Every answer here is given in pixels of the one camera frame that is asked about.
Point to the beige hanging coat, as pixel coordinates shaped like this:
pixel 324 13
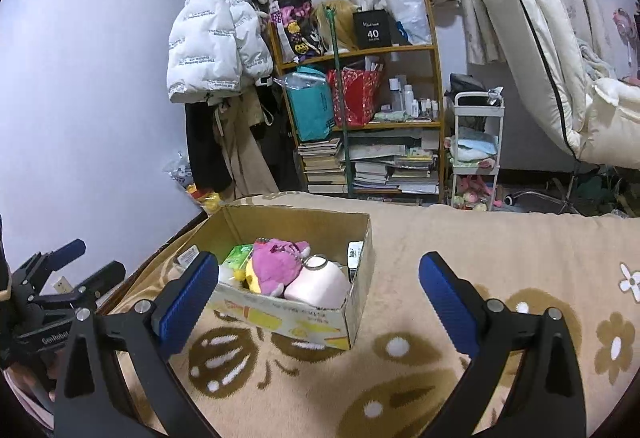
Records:
pixel 245 153

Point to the wooden shelf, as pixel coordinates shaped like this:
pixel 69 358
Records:
pixel 436 68

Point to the green tissue pack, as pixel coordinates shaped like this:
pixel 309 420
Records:
pixel 237 255

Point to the dark green cloth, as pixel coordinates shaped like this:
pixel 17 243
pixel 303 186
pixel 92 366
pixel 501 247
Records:
pixel 597 190

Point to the cream padded chair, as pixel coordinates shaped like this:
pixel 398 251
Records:
pixel 530 18

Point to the green pole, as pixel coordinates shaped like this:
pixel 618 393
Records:
pixel 342 118

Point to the white plastic bag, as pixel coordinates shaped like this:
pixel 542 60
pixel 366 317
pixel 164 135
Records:
pixel 180 171

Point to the black hanging coat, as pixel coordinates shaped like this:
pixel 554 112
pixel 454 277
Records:
pixel 207 148

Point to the beige printed blanket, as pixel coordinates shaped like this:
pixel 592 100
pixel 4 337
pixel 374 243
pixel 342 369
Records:
pixel 425 228

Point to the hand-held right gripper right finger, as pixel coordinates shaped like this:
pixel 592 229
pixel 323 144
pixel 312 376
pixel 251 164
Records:
pixel 445 303

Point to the teal bag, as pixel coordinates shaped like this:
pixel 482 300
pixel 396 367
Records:
pixel 310 108

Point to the pink plush toys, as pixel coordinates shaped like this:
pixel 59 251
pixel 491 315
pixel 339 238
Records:
pixel 472 193

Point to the black paper box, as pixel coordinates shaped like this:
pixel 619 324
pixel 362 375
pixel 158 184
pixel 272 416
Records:
pixel 372 29

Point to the stack of books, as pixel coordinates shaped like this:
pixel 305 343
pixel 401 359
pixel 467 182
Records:
pixel 322 166

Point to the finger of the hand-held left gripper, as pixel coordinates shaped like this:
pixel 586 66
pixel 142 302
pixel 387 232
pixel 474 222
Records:
pixel 105 275
pixel 70 249

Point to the pile of flat books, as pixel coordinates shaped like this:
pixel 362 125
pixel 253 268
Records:
pixel 395 171

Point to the white puffer jacket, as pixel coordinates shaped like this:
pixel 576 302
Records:
pixel 215 33

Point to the blond wig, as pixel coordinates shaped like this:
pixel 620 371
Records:
pixel 337 21

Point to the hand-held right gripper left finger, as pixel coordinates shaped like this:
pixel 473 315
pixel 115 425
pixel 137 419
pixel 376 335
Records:
pixel 187 303

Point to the magenta plush toy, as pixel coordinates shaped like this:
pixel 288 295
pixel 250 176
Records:
pixel 275 263

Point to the pale pink plush toy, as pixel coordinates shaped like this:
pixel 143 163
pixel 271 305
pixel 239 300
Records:
pixel 320 288

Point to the patterned black bag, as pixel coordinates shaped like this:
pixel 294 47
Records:
pixel 295 28

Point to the red gift bag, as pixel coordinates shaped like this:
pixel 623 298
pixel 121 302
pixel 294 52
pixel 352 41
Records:
pixel 355 98

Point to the wall socket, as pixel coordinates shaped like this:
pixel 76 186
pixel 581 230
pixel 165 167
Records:
pixel 63 284

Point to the white trolley cart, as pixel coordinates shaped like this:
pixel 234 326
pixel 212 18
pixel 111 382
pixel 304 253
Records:
pixel 475 101

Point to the yellow red snack bag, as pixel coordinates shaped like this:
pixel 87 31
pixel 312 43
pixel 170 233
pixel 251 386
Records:
pixel 205 200

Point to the clear plastic bag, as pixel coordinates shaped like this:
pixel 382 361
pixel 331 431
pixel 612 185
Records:
pixel 407 8

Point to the printed cardboard box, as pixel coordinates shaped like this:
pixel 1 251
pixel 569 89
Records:
pixel 300 318

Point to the group of small bottles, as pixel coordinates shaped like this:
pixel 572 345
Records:
pixel 412 101

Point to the light blue cloth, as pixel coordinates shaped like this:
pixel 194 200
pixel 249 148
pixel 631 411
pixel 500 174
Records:
pixel 472 146

